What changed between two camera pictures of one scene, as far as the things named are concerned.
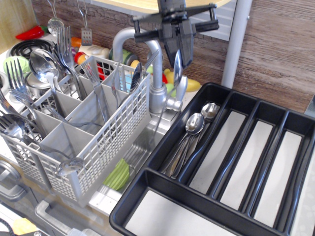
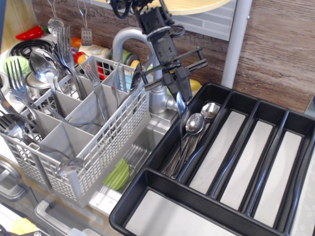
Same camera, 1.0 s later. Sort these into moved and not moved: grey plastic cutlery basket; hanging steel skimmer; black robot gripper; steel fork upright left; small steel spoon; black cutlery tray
Moved: black robot gripper; small steel spoon
Not moved: steel fork upright left; grey plastic cutlery basket; hanging steel skimmer; black cutlery tray
